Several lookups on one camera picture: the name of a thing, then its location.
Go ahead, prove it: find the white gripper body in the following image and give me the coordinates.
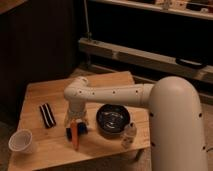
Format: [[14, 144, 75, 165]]
[[64, 100, 88, 127]]

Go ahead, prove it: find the black ceramic bowl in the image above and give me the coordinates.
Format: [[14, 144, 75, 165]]
[[96, 104, 130, 134]]

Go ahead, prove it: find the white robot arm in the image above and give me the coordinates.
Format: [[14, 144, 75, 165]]
[[64, 76, 208, 171]]

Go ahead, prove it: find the orange carrot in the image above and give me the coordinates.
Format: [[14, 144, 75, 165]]
[[70, 120, 79, 151]]

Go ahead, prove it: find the blue sponge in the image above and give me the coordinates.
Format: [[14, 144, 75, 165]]
[[66, 122, 88, 141]]

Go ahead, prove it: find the small clear bottle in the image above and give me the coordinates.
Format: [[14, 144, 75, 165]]
[[121, 122, 137, 148]]

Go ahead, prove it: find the white plastic cup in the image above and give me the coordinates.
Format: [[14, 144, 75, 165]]
[[8, 129, 37, 154]]

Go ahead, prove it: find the metal pole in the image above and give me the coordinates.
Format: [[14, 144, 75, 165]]
[[83, 0, 92, 41]]

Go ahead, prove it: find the long grey case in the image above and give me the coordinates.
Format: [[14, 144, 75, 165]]
[[78, 38, 213, 84]]

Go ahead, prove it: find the black case handle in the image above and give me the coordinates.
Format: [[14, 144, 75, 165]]
[[175, 58, 207, 70]]

